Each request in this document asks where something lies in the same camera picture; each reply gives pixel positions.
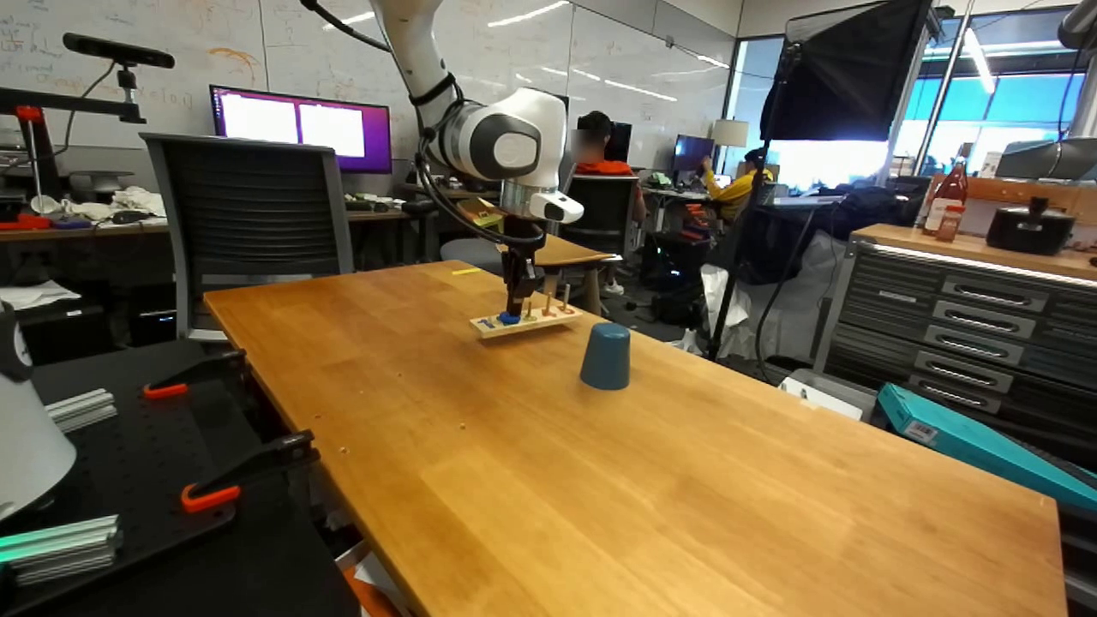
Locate orange handled clamp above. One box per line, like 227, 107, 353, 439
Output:
142, 350, 242, 401
179, 431, 315, 514

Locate black camera on stand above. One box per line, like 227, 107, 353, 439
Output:
63, 29, 176, 123

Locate person in orange shirt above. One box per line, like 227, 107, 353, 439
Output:
575, 109, 631, 175

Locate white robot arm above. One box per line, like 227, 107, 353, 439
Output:
371, 0, 583, 322

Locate black photography softbox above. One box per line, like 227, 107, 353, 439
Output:
761, 0, 931, 141

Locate teal case on floor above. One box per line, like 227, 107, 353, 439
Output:
878, 385, 1097, 514

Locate wooden peg board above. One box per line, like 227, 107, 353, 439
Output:
468, 295, 580, 339

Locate grey mesh office chair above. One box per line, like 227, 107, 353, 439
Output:
145, 132, 353, 339

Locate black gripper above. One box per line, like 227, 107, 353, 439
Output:
499, 217, 545, 318

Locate grey drawer cabinet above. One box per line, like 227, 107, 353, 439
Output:
817, 222, 1097, 467

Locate teal upside-down cup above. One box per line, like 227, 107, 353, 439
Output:
580, 322, 631, 389

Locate lit computer monitor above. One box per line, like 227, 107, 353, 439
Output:
210, 86, 394, 175

